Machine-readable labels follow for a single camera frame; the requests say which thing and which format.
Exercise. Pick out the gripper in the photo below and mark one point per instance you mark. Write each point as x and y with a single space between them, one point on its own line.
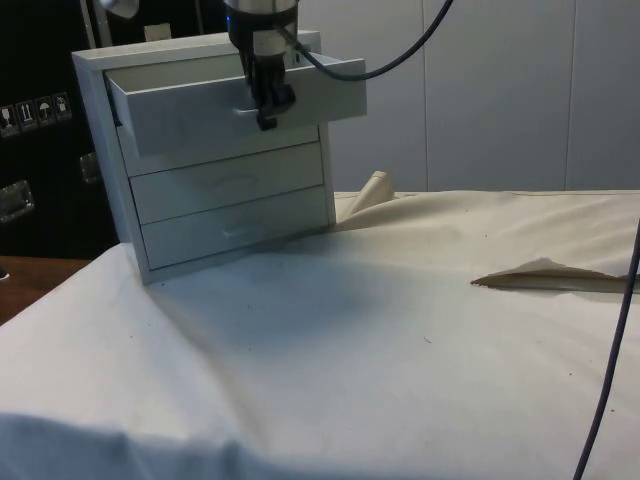
242 30

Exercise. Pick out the white drawer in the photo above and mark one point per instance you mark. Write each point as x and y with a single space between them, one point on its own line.
200 115

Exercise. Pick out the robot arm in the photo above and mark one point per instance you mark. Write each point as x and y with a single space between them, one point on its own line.
260 4

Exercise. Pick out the white chest of drawers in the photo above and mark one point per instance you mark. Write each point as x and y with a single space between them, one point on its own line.
225 200

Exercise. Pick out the pale locker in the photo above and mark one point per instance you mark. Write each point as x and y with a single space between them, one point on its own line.
380 150
500 100
605 100

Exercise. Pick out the black cabinet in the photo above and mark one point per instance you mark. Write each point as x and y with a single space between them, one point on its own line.
40 60

